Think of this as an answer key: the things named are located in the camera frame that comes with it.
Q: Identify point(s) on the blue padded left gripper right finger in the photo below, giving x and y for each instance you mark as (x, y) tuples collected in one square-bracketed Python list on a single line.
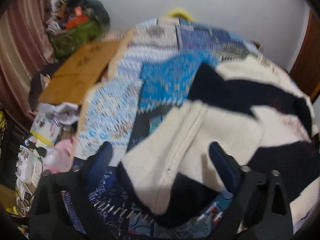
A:
[(226, 166)]

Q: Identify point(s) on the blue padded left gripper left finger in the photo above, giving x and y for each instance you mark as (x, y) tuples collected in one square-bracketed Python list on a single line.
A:
[(94, 167)]

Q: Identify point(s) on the white and black knit sweater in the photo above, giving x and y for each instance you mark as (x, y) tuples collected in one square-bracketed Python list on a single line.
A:
[(255, 113)]

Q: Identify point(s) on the wooden folding lap table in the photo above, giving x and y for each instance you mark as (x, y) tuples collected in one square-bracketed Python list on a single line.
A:
[(79, 73)]

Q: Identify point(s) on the blue patchwork bedspread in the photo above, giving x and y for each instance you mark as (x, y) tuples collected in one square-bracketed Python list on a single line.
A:
[(154, 75)]

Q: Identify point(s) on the brown wooden door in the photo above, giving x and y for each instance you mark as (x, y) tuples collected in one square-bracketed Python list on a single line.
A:
[(305, 71)]

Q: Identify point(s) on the green storage basket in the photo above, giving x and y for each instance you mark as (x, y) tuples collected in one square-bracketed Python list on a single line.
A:
[(66, 43)]

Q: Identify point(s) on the striped pink curtain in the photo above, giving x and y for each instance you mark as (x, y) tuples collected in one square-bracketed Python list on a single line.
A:
[(25, 48)]

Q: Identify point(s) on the orange box in basket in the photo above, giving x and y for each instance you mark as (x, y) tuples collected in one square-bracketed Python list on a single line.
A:
[(76, 21)]

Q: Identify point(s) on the yellow foam tube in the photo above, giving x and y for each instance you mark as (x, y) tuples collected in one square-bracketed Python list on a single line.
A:
[(180, 13)]

